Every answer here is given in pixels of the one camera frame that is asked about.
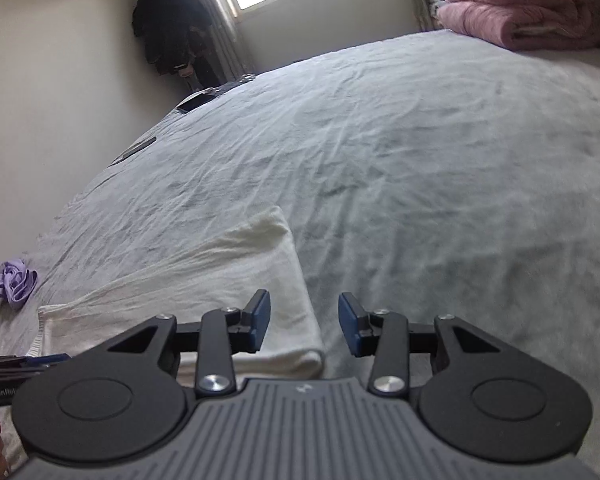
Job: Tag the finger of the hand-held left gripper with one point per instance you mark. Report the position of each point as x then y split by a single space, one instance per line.
50 358

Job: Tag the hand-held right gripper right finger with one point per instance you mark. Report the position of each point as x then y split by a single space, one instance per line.
349 325

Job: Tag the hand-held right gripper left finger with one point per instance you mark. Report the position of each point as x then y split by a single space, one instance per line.
261 320

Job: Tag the white cotton garment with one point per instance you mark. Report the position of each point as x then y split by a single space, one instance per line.
190 290

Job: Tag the hanging dark clothes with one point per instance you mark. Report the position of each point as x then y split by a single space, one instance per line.
165 20

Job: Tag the purple cloth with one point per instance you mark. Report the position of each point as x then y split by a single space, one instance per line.
15 282

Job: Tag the bed with grey blanket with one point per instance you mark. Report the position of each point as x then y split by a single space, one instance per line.
405 160

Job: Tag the flat black device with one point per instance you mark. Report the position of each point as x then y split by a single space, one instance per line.
135 150

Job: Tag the black smartphone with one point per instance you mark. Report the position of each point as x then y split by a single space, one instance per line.
195 102

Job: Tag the folded pink quilt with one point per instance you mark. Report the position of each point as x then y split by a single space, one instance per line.
525 10

